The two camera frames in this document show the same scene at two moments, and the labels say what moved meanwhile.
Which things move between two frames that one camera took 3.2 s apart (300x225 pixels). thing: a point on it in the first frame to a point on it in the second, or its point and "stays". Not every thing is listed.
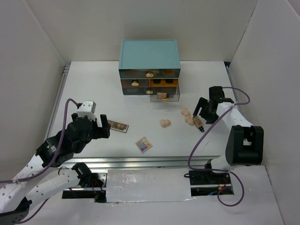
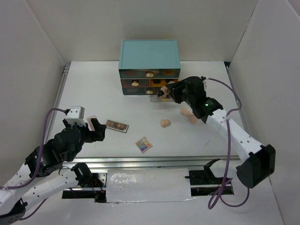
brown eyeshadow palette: [121, 127] stays
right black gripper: [202, 102] to [175, 88]
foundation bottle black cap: [198, 123] to [160, 93]
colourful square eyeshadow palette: [143, 144] stays
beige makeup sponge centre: [165, 123] stays
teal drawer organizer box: [150, 67] stays
